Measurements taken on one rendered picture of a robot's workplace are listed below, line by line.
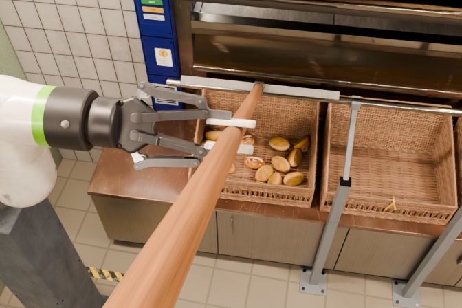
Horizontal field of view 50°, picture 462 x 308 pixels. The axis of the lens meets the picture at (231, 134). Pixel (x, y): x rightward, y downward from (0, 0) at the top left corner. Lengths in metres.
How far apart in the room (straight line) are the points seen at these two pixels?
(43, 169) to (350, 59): 1.65
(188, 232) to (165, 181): 2.03
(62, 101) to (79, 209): 2.33
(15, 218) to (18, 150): 0.85
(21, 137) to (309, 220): 1.66
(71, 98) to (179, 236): 0.46
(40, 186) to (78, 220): 2.16
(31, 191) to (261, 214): 1.51
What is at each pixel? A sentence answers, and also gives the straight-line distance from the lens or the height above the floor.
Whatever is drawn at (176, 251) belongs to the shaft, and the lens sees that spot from 0.28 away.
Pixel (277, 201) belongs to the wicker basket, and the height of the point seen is 0.61.
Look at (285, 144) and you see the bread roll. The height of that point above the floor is 0.65.
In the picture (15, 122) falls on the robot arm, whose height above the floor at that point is 1.98.
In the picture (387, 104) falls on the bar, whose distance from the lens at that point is 1.91.
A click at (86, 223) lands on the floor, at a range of 2.98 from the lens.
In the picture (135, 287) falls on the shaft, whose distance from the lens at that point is 0.24.
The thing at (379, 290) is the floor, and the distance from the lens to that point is 2.81.
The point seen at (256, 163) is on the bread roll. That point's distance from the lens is 2.32.
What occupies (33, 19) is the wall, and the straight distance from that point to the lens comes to 2.47.
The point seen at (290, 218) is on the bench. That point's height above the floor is 0.58.
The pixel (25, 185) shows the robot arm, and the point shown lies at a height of 1.86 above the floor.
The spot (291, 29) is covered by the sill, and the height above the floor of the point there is 1.18.
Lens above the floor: 2.51
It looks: 51 degrees down
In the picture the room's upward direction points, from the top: straight up
